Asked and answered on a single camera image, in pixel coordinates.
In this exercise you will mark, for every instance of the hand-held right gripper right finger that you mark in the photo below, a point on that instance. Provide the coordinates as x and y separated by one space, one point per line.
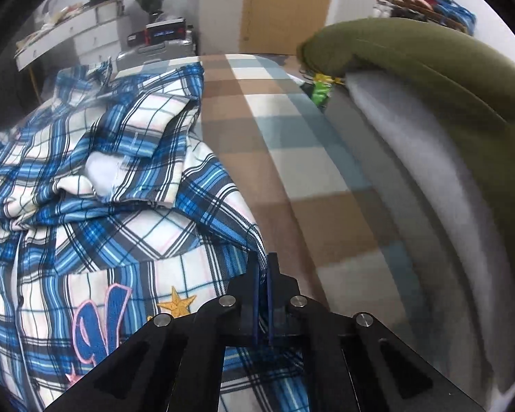
272 309

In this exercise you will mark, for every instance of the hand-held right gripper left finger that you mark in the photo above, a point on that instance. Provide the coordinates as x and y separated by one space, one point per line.
259 309

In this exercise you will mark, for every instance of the blue plaid shirt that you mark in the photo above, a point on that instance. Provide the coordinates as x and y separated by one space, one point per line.
111 180

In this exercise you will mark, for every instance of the brown blue checkered bed sheet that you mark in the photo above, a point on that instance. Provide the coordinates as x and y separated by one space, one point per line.
283 158

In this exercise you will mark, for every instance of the grey padded headboard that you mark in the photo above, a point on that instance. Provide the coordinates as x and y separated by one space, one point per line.
433 180

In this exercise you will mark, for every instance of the green yellow packet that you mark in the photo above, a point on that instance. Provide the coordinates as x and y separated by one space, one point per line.
322 88

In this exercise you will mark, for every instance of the silver storage case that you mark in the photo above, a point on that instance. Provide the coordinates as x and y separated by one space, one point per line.
158 53

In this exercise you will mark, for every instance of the black and red box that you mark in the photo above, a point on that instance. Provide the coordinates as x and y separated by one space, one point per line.
158 33

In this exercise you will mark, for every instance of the white narrow cabinet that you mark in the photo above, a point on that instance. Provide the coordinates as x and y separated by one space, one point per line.
221 17

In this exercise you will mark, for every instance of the wooden door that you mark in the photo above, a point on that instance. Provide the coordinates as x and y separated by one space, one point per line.
283 8

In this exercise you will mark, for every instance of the white desk with drawers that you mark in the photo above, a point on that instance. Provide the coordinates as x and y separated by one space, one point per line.
90 34

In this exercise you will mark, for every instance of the dark wrapped flower bouquet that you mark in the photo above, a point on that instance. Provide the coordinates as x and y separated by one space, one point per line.
148 2

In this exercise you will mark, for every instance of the wooden shoe rack with shoes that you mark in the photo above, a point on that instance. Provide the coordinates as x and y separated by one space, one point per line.
429 4

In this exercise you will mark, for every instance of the pile of desk clutter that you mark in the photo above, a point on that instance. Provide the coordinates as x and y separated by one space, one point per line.
62 15

